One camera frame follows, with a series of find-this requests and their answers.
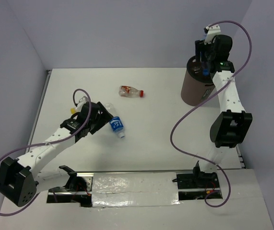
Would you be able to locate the blue label white cap bottle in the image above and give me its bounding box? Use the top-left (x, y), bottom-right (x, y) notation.
top-left (105, 103), bottom-right (125, 138)

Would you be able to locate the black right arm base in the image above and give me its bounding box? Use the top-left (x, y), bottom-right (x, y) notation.
top-left (172, 161), bottom-right (219, 189)

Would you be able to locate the white foil covered front board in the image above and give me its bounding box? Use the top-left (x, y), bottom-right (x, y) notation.
top-left (0, 169), bottom-right (273, 230)

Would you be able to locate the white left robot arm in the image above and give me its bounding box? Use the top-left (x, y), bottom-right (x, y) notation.
top-left (0, 102), bottom-right (113, 207)

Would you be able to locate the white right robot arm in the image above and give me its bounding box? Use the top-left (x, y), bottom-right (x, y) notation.
top-left (192, 34), bottom-right (252, 187)

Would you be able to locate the yellow cap orange label bottle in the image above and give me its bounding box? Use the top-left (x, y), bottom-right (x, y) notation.
top-left (71, 106), bottom-right (81, 115)

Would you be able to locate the brown plastic waste bin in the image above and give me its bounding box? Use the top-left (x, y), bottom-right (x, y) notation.
top-left (180, 56), bottom-right (215, 106)

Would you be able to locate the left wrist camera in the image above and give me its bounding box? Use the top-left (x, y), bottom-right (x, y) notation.
top-left (76, 96), bottom-right (89, 110)

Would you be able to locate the blue cap crushed water bottle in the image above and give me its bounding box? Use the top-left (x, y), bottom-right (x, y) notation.
top-left (198, 52), bottom-right (210, 76)

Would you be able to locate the red cap clear bottle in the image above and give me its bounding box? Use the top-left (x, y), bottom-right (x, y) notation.
top-left (119, 85), bottom-right (144, 98)

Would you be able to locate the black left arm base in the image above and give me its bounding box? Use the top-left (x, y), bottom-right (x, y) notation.
top-left (59, 165), bottom-right (93, 207)

